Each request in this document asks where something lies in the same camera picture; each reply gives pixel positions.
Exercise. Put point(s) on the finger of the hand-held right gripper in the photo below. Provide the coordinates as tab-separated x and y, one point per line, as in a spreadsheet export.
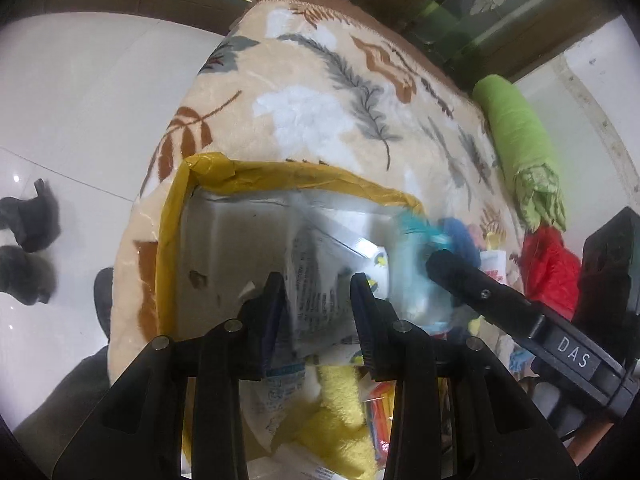
480	295

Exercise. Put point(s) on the clear packet with orange contents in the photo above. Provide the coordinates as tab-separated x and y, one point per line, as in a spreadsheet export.
380	410

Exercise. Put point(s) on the red quilted cloth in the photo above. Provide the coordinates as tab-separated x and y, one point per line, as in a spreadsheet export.
545	270

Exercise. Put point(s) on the person's leg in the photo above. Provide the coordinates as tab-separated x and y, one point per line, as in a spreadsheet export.
70	400

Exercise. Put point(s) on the white packet with blue print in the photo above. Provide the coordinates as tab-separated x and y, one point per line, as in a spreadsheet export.
310	280

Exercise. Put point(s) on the wooden cabinet with glass doors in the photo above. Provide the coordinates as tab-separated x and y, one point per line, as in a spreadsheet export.
450	25

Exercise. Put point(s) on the dark furry boot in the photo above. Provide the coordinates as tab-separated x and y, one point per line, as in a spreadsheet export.
30	215
25	275

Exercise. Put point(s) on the leaf-print beige blanket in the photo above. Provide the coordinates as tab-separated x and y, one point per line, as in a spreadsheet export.
300	110

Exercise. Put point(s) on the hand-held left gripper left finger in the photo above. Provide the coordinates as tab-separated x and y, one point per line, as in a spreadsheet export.
267	322

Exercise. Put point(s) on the teal tissue pack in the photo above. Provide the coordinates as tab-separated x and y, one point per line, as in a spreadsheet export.
415	260

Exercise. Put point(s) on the white box with yellow tape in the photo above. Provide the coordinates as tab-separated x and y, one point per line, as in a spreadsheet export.
210	240

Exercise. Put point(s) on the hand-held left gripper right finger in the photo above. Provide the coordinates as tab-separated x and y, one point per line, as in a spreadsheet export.
367	322

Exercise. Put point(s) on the white packet with red print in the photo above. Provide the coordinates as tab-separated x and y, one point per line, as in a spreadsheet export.
492	266

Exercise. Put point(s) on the lemon-print white tissue pack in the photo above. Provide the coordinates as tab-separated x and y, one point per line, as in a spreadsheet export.
380	260

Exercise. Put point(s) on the person's right forearm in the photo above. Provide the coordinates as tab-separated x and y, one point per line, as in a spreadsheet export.
590	442

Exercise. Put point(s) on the yellow plush towel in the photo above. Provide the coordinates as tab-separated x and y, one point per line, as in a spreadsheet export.
340	395

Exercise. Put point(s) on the green folded blanket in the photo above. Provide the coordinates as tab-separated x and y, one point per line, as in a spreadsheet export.
515	125

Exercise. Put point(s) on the black shoe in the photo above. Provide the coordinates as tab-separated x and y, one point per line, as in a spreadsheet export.
103	305

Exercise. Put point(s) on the blue plush towel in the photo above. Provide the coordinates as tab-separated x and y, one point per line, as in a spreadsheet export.
462	240

